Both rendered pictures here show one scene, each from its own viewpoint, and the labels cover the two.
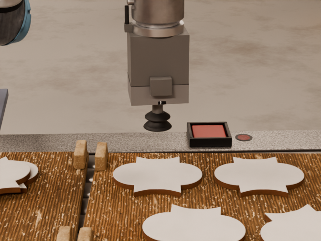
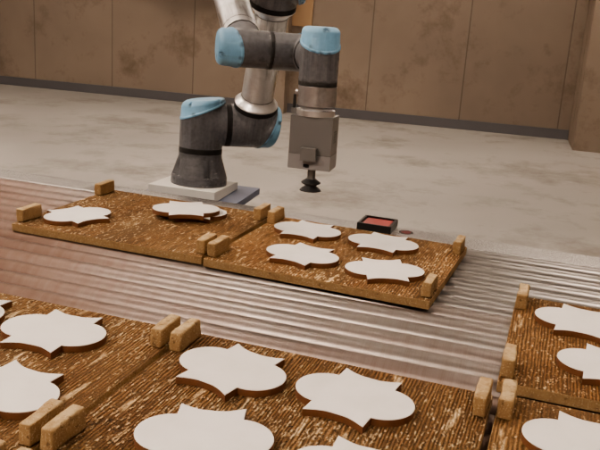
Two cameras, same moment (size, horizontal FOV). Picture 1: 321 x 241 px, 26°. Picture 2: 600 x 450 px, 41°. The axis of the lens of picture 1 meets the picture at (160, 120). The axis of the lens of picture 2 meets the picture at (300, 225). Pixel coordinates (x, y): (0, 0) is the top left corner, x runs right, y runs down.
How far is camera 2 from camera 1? 0.71 m
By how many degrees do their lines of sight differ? 20
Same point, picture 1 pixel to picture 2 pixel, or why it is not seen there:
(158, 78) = (306, 147)
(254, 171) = (380, 240)
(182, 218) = (299, 248)
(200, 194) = (329, 245)
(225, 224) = (326, 255)
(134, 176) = (288, 227)
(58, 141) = not seen: hidden behind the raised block
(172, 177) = (316, 232)
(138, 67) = (295, 137)
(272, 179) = (389, 245)
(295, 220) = (379, 263)
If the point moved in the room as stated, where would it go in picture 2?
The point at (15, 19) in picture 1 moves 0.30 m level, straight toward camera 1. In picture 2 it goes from (266, 127) to (241, 145)
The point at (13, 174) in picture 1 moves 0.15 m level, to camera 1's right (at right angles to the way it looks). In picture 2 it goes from (205, 210) to (271, 220)
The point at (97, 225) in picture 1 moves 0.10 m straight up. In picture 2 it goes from (240, 244) to (243, 192)
